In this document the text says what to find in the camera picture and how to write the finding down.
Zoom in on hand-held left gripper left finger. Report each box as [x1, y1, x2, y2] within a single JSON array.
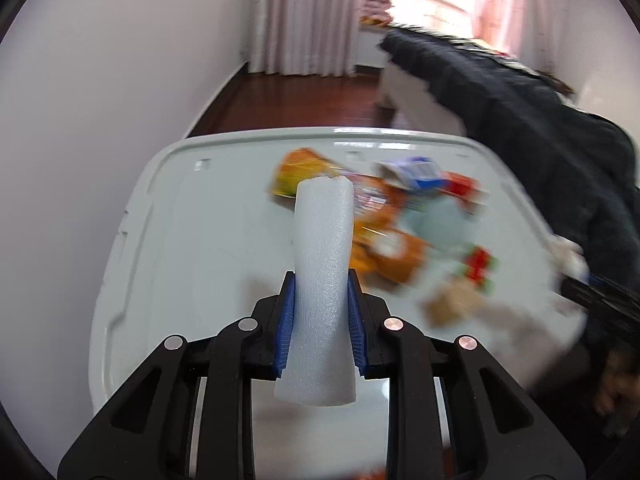
[[57, 270, 297, 480]]

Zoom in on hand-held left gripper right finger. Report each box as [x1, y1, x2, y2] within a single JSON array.
[[346, 268, 586, 480]]

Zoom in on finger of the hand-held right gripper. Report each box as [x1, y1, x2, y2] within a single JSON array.
[[557, 272, 640, 332]]

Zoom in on white foam tube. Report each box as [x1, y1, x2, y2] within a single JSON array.
[[273, 176, 358, 406]]

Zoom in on orange snack bag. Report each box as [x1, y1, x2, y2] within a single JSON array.
[[350, 175, 431, 286]]

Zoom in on brown cardboard piece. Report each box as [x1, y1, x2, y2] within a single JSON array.
[[424, 282, 488, 328]]

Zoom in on red green wrapper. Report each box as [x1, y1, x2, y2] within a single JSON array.
[[457, 246, 501, 293]]

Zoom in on translucent plastic cup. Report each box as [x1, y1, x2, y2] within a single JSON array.
[[400, 195, 481, 256]]

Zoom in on yellow orange snack wrapper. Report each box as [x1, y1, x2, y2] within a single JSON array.
[[270, 147, 351, 201]]

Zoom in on blue white carton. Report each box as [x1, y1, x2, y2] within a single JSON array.
[[375, 156, 443, 193]]

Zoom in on red snack wrapper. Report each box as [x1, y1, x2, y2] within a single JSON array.
[[440, 172, 488, 211]]

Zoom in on person's right hand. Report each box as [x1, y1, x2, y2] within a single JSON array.
[[592, 346, 637, 421]]

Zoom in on dark fleece blanket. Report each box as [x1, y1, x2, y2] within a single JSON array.
[[378, 27, 640, 343]]

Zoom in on white bed base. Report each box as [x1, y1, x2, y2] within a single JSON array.
[[377, 57, 473, 137]]

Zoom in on pink curtain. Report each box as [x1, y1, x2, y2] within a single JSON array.
[[475, 0, 551, 58]]

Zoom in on white patterned curtain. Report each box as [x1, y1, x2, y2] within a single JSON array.
[[248, 0, 368, 78]]

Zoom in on pink folded quilt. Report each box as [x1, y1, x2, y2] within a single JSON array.
[[359, 0, 397, 27]]

